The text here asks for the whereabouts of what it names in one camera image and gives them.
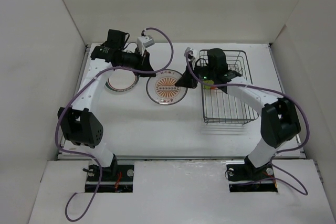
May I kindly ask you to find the lime green plate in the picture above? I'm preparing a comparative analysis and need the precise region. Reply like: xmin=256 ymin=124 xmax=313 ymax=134
xmin=203 ymin=80 xmax=214 ymax=90

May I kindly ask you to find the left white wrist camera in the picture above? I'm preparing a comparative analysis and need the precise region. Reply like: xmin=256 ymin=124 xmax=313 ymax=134
xmin=136 ymin=35 xmax=155 ymax=56

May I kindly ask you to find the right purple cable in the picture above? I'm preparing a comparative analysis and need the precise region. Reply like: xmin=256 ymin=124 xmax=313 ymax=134
xmin=184 ymin=50 xmax=310 ymax=196

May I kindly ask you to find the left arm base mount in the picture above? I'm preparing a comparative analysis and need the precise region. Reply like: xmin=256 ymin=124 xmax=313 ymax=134
xmin=82 ymin=156 xmax=134 ymax=193

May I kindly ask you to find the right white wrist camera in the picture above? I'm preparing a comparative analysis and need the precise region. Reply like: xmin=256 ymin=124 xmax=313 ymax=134
xmin=184 ymin=47 xmax=200 ymax=65

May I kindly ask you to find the black wire dish rack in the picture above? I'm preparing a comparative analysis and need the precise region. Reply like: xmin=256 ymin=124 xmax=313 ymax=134
xmin=201 ymin=50 xmax=259 ymax=125

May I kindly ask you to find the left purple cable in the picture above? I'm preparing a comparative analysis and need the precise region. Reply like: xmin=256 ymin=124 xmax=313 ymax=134
xmin=54 ymin=27 xmax=174 ymax=222

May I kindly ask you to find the white plate orange sunburst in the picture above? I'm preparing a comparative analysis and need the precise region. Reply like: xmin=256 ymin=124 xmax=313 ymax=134
xmin=146 ymin=69 xmax=187 ymax=105

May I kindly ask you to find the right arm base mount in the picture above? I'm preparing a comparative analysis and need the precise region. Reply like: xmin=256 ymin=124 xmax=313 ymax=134
xmin=225 ymin=161 xmax=278 ymax=193

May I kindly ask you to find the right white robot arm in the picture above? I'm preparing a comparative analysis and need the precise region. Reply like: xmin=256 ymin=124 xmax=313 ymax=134
xmin=175 ymin=47 xmax=301 ymax=179

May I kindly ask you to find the purple cable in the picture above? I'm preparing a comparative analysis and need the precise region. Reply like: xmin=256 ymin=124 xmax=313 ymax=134
xmin=54 ymin=27 xmax=174 ymax=222
xmin=184 ymin=50 xmax=310 ymax=196

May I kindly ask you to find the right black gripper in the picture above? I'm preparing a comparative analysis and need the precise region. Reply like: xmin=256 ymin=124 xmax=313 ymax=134
xmin=175 ymin=60 xmax=216 ymax=89

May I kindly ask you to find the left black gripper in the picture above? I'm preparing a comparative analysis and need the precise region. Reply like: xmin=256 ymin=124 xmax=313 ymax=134
xmin=118 ymin=47 xmax=156 ymax=77

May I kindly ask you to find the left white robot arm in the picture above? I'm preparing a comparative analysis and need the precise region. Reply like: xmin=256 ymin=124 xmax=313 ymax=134
xmin=55 ymin=29 xmax=157 ymax=180

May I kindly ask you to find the white plate teal rim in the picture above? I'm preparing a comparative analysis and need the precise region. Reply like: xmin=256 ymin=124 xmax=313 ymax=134
xmin=104 ymin=70 xmax=139 ymax=92

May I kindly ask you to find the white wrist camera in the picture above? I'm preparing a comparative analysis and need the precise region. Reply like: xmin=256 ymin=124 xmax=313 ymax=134
xmin=184 ymin=47 xmax=200 ymax=65
xmin=136 ymin=35 xmax=155 ymax=56

